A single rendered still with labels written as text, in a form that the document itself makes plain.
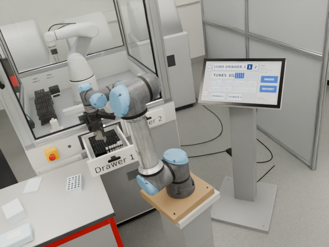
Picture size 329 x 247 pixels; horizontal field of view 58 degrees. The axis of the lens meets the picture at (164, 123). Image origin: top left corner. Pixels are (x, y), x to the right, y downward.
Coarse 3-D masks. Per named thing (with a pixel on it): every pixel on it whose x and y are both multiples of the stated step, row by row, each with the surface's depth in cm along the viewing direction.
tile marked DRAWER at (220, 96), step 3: (213, 93) 195; (216, 93) 194; (219, 93) 194; (222, 93) 193; (225, 93) 192; (213, 96) 195; (216, 96) 194; (219, 96) 193; (222, 96) 192; (219, 99) 193; (222, 99) 192
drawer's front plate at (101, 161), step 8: (112, 152) 170; (120, 152) 171; (128, 152) 173; (96, 160) 167; (104, 160) 169; (128, 160) 175; (136, 160) 178; (96, 168) 169; (104, 168) 171; (112, 168) 173
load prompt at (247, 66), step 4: (216, 64) 198; (220, 64) 196; (224, 64) 195; (228, 64) 194; (232, 64) 193; (236, 64) 192; (240, 64) 191; (244, 64) 190; (248, 64) 188; (252, 64) 187; (256, 64) 186; (212, 68) 198; (216, 68) 197; (220, 68) 196; (224, 68) 195; (228, 68) 194; (232, 68) 193; (236, 68) 191; (240, 68) 190; (244, 68) 189; (248, 68) 188; (252, 68) 187; (256, 68) 186
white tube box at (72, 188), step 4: (72, 176) 178; (76, 176) 178; (80, 176) 177; (68, 180) 176; (76, 180) 175; (80, 180) 174; (68, 184) 173; (72, 184) 172; (76, 184) 171; (80, 184) 170; (68, 188) 170; (72, 188) 169; (76, 188) 168; (80, 188) 169; (68, 192) 168; (72, 192) 169; (76, 192) 170; (80, 192) 170
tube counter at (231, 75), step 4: (232, 72) 192; (236, 72) 191; (240, 72) 190; (232, 76) 192; (236, 76) 190; (240, 76) 189; (244, 76) 188; (248, 76) 187; (252, 76) 186; (256, 76) 185
